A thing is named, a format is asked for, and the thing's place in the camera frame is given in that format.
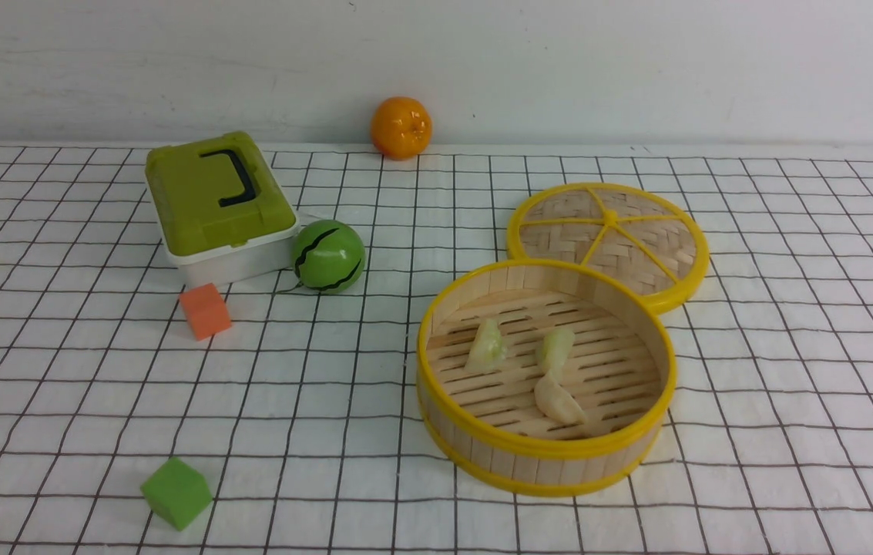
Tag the white black-grid tablecloth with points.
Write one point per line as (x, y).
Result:
(303, 420)

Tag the orange foam cube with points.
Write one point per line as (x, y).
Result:
(205, 311)

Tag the green foam cube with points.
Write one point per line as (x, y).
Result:
(177, 493)

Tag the green lidded white box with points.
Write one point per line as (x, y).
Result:
(221, 213)

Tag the cream white dumpling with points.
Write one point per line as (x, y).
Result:
(556, 403)

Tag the bamboo steamer lid yellow rim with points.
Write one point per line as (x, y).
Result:
(644, 242)

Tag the orange fruit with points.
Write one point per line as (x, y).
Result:
(401, 128)

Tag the green toy watermelon ball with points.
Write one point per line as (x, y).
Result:
(328, 256)

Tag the bamboo steamer tray yellow rim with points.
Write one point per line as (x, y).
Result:
(621, 370)

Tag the pale green dumpling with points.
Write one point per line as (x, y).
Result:
(554, 351)
(488, 350)

